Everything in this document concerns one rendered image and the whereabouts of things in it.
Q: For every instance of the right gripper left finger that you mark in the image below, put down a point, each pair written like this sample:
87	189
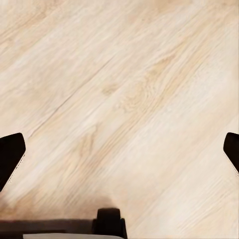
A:
12	148

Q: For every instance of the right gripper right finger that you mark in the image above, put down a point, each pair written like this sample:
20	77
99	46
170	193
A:
231	148

